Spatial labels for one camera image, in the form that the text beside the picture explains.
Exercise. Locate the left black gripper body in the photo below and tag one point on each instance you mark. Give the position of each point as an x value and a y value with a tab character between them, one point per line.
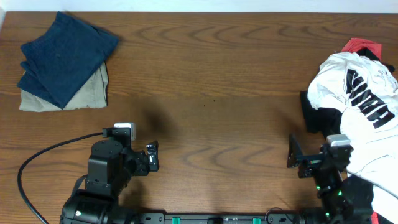
153	158

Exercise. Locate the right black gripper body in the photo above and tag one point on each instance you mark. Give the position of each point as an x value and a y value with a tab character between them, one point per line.
294	155

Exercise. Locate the navy blue shorts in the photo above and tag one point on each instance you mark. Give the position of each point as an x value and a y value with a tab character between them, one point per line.
58	63

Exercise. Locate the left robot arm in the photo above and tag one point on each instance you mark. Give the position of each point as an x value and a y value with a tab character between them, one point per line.
111	165

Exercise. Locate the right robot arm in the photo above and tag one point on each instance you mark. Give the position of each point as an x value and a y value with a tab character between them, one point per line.
343	200

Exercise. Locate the black garment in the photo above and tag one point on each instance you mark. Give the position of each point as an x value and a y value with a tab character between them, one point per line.
324	120

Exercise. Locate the white printed t-shirt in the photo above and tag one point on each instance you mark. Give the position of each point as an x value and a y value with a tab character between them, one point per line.
364	94

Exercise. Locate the folded khaki shorts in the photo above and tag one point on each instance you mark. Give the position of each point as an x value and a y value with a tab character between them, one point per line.
91	95

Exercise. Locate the red garment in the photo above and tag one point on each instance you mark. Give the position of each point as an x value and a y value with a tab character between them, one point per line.
364	47

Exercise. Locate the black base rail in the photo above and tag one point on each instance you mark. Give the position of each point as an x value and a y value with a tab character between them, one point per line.
272	216

